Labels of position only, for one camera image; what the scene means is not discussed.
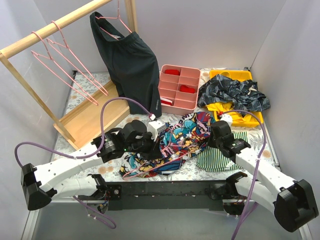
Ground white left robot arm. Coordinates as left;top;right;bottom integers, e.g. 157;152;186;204
21;120;166;211

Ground pink wire hanger with shorts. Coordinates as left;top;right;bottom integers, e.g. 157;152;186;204
94;0;134;41

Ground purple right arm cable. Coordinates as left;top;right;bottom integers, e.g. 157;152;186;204
219;109;267;240

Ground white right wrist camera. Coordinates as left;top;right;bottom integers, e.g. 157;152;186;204
219;113;233;127

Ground red white sock lower compartment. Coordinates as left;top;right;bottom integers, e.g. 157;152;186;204
160;97;173;106

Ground black shorts on hanger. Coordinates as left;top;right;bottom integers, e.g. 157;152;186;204
89;12;162;118

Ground yellow plastic tray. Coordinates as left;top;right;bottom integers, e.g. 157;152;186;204
209;69;259;128

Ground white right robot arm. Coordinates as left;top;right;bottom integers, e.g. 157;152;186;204
208;120;319;233

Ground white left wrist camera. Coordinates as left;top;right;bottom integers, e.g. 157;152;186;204
147;120;166;142

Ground yellow garment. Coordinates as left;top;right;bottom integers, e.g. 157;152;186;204
205;102;258;127

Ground pink divided organizer box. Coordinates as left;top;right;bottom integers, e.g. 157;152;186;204
158;64;201;116

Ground floral table mat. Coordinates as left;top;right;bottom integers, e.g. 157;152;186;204
47;67;278;183

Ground wooden clothes rack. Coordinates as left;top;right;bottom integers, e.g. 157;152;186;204
0;0;138;149

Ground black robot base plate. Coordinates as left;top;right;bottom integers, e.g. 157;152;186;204
77;181;253;217

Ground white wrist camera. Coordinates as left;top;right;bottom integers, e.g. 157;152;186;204
147;120;166;142
219;113;233;127

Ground red sock middle compartment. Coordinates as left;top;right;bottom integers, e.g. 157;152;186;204
179;85;196;94

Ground red sock upper compartment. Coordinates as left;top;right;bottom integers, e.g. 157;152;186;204
164;69;181;76

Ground dark patterned shorts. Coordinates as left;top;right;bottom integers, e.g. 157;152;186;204
197;74;271;112

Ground green white striped shorts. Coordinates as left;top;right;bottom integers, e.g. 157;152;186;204
196;144;241;173

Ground colourful comic print shorts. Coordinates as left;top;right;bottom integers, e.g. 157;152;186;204
119;111;215;179

